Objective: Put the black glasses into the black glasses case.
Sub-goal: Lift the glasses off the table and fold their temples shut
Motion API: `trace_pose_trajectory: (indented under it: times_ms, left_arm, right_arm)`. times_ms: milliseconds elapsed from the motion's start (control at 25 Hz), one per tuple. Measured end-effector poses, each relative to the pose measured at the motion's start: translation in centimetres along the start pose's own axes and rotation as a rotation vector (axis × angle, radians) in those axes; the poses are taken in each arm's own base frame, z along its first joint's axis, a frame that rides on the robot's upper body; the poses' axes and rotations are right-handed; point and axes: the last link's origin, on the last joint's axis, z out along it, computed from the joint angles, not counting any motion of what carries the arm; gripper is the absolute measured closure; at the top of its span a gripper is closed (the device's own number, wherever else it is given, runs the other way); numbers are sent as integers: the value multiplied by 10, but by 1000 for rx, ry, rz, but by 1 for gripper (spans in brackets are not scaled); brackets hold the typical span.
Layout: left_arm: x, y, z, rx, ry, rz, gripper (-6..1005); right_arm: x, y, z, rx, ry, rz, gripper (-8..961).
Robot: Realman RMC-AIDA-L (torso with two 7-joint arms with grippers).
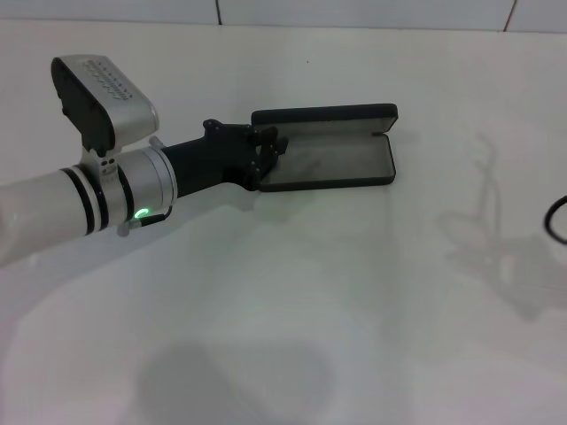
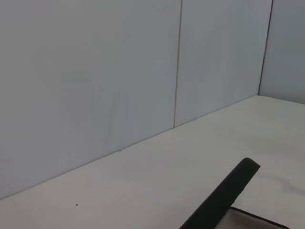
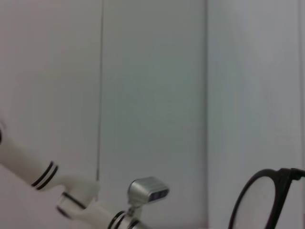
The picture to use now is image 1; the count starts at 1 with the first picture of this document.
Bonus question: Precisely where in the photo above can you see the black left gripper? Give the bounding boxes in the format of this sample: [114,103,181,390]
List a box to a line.
[161,117,290,198]

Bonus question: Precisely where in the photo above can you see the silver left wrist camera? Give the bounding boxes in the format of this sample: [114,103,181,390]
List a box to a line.
[50,55,159,157]

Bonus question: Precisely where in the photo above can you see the black glasses case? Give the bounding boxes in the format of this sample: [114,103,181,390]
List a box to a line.
[251,103,399,193]

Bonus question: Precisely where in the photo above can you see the black glasses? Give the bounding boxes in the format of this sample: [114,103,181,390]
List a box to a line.
[543,194,567,244]

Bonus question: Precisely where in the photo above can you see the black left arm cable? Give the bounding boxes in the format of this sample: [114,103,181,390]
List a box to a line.
[117,205,174,236]

